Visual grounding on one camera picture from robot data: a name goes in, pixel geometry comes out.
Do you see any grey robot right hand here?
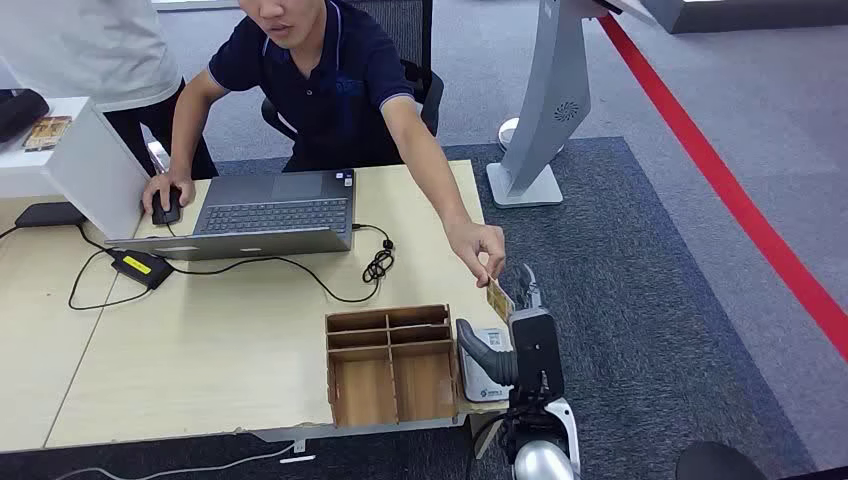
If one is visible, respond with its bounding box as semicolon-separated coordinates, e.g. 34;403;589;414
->
455;263;546;388

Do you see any person's right hand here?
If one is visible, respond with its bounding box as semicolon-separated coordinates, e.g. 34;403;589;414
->
140;170;198;217

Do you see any person's left hand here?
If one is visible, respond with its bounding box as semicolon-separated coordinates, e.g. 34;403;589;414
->
447;218;508;289

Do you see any black computer mouse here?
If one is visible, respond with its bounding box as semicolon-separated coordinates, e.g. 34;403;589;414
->
150;187;183;227

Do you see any orange hotel print card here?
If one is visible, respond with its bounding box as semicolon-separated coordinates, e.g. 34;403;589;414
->
486;278;517;324

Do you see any white card reader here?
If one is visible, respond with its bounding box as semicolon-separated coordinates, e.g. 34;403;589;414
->
458;326;515;404

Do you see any brown patterned card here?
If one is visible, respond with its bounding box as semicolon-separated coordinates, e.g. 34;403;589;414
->
23;115;73;154

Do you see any person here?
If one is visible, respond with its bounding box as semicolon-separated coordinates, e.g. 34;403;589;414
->
0;0;220;181
140;0;508;289

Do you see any silver metal pole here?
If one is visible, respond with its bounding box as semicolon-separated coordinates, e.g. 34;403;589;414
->
140;122;174;177

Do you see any white cabinet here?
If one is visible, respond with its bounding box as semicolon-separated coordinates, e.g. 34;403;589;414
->
0;95;152;241

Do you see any black power adapter yellow label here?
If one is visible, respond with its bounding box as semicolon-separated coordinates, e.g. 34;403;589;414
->
111;249;175;291

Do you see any wooden compartment organizer box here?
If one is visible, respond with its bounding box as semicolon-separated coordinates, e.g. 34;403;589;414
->
324;304;462;429

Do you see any grey laptop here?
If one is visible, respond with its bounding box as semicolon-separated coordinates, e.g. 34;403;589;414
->
105;168;357;262

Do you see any white round base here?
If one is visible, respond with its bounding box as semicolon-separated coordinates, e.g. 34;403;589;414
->
498;117;564;155

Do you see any flat black device box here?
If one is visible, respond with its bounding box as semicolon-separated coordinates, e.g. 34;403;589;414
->
14;201;87;230

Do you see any black office chair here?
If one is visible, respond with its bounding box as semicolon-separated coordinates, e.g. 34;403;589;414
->
261;0;445;140

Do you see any dark blue carpet rug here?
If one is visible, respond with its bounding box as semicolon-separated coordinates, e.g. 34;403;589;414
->
0;137;817;480

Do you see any grey kiosk stand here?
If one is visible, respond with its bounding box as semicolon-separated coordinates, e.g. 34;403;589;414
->
485;0;657;210

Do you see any black pouch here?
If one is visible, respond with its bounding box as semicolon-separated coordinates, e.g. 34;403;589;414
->
0;87;51;144

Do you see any red floor tape line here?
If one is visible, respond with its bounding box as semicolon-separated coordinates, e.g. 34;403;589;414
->
598;13;848;364

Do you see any grey floor platform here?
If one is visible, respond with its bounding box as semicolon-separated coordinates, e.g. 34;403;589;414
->
639;0;848;36

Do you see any black power cord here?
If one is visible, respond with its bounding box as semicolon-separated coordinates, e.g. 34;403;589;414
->
68;223;155;311

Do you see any black laptop charger cable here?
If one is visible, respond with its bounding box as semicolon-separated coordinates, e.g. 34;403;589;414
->
168;223;397;305

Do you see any grey metal table frame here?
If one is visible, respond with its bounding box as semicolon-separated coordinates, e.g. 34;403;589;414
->
251;415;468;444

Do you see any white cable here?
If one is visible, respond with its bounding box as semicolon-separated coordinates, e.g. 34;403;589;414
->
52;443;296;480

